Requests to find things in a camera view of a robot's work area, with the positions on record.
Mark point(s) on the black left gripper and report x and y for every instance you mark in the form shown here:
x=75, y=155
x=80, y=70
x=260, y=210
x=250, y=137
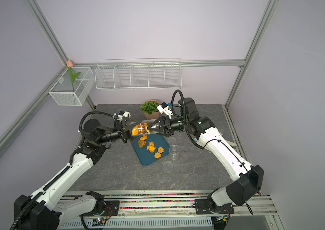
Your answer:
x=124, y=130

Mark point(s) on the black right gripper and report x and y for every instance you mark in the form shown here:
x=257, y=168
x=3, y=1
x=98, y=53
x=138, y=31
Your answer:
x=165, y=126

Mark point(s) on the clear jar lid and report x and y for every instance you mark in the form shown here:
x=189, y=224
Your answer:
x=172, y=141
x=168, y=166

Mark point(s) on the clear cookie jar front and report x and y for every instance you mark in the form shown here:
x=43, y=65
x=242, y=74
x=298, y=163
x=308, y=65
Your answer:
x=142, y=128

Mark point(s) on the clear cookie jar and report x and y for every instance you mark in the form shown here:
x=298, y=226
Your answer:
x=174, y=151
x=142, y=128

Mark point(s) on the clear cookie jar back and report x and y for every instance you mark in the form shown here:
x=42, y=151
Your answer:
x=174, y=151

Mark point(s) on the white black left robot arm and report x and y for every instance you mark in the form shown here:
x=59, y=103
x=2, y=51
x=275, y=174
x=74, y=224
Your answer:
x=39, y=211

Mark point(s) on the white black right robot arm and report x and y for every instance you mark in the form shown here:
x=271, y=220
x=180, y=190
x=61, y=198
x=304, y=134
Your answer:
x=203, y=133

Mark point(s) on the orange round scalloped cookie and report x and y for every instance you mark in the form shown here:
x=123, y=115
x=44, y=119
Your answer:
x=160, y=150

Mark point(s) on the orange fish shaped cookie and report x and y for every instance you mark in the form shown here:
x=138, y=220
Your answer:
x=151, y=149

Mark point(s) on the green plant in pot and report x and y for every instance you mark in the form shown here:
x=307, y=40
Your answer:
x=149, y=108

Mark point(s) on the orange heart shaped cookie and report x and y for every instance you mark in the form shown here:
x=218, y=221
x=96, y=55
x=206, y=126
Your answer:
x=141, y=143

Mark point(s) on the orange flower shaped cookie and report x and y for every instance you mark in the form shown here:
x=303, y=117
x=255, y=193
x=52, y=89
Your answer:
x=157, y=155

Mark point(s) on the teal plastic tray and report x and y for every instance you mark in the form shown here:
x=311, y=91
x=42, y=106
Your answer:
x=145, y=155

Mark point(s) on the beige gardening glove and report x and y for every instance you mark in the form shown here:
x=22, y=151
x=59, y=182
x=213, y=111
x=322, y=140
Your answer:
x=232, y=144

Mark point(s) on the pink artificial tulip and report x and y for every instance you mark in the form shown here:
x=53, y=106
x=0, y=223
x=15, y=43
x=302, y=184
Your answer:
x=73, y=76

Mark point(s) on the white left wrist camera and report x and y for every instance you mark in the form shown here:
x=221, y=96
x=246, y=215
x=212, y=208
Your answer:
x=121, y=115

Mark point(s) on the white wire wall shelf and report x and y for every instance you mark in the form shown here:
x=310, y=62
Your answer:
x=138, y=74

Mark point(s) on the white mesh wall basket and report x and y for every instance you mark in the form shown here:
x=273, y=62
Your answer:
x=62, y=92

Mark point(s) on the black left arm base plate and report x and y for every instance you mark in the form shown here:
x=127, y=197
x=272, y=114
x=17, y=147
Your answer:
x=105, y=208

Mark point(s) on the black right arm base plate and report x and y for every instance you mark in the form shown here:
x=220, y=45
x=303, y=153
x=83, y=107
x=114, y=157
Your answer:
x=206, y=206

